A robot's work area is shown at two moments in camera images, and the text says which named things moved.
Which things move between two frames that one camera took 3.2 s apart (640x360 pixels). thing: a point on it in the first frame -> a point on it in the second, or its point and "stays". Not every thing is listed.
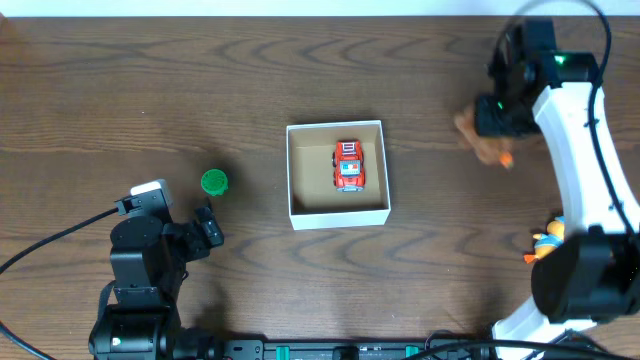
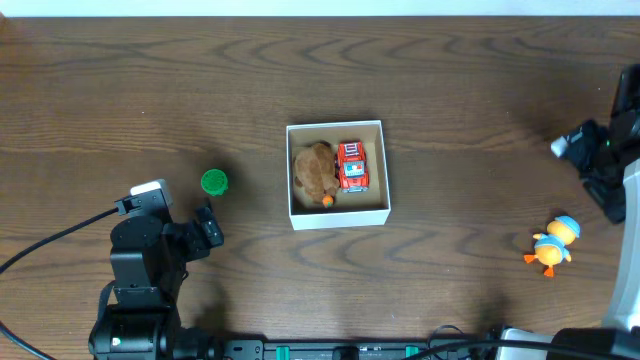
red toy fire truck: x=349 y=173 stays
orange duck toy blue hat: x=549 y=242 stays
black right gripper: x=493 y=121 -> x=584 y=148
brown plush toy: x=494 y=150 -> x=314 y=170
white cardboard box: x=314 y=200 stays
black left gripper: x=198 y=235 stays
